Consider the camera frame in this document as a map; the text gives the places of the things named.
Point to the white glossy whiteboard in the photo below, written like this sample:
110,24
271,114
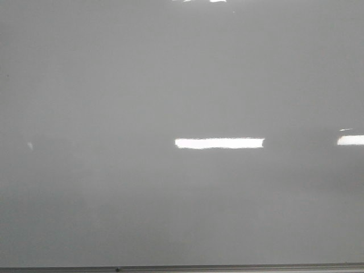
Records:
174,133

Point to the grey aluminium whiteboard frame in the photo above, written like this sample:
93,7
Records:
311,267

